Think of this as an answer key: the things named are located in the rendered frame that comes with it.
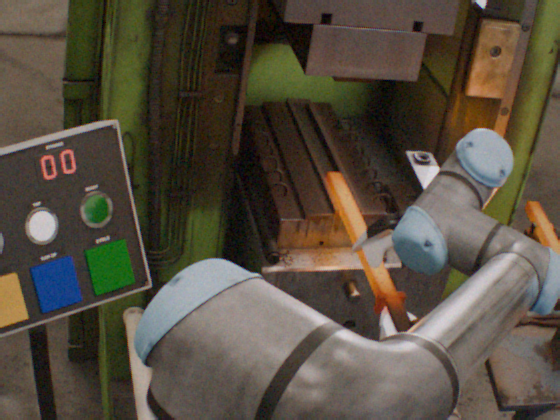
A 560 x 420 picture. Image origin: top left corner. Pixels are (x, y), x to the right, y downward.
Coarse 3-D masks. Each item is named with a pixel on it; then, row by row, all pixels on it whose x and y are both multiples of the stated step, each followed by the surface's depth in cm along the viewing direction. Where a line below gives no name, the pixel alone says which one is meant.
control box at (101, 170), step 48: (48, 144) 123; (96, 144) 128; (0, 192) 119; (48, 192) 124; (96, 192) 129; (0, 240) 119; (48, 240) 124; (96, 240) 129; (144, 288) 135; (0, 336) 120
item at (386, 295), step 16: (336, 176) 161; (336, 192) 157; (352, 208) 153; (352, 224) 149; (352, 240) 148; (368, 272) 140; (384, 272) 139; (384, 288) 135; (384, 304) 133; (400, 304) 131; (400, 320) 128
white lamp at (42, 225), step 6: (36, 216) 123; (42, 216) 123; (48, 216) 124; (30, 222) 122; (36, 222) 123; (42, 222) 123; (48, 222) 124; (30, 228) 122; (36, 228) 123; (42, 228) 123; (48, 228) 124; (36, 234) 123; (42, 234) 123; (48, 234) 124
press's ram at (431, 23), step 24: (288, 0) 127; (312, 0) 127; (336, 0) 128; (360, 0) 129; (384, 0) 130; (408, 0) 130; (432, 0) 131; (456, 0) 132; (336, 24) 131; (360, 24) 132; (384, 24) 132; (408, 24) 133; (432, 24) 134
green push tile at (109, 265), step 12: (120, 240) 131; (84, 252) 128; (96, 252) 129; (108, 252) 130; (120, 252) 131; (96, 264) 129; (108, 264) 130; (120, 264) 131; (96, 276) 129; (108, 276) 130; (120, 276) 131; (132, 276) 132; (96, 288) 129; (108, 288) 130
